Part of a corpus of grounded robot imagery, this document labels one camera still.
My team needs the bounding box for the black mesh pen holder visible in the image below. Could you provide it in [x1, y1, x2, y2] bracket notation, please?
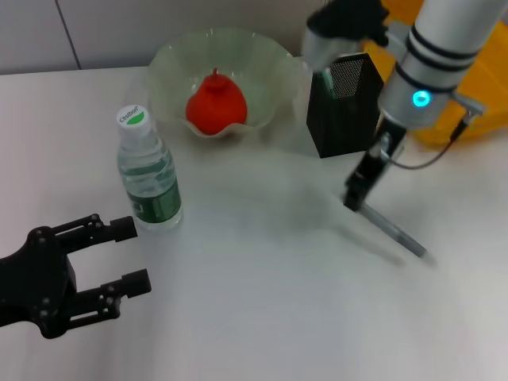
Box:
[305, 52, 386, 160]

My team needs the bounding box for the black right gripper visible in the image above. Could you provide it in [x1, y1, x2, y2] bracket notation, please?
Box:
[342, 113, 409, 213]

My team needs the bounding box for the grey marker pen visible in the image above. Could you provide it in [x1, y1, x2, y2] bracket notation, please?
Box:
[361, 204, 429, 259]

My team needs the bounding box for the yellow plastic bin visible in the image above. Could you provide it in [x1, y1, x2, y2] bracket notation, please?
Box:
[363, 0, 508, 148]

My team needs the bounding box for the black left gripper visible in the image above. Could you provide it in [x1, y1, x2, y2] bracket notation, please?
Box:
[0, 214, 152, 340]

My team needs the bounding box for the clear green-label water bottle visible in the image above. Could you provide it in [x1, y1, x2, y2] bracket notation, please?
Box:
[114, 103, 185, 233]

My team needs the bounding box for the red-orange toy orange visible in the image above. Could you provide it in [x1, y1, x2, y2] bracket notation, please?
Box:
[185, 67, 249, 136]

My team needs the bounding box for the green glass fruit plate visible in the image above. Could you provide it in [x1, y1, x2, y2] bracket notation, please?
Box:
[145, 26, 303, 140]

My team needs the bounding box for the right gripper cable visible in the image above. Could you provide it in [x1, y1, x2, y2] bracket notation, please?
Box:
[368, 91, 486, 170]

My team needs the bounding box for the green pen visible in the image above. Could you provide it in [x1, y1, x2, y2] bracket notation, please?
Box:
[319, 67, 337, 100]

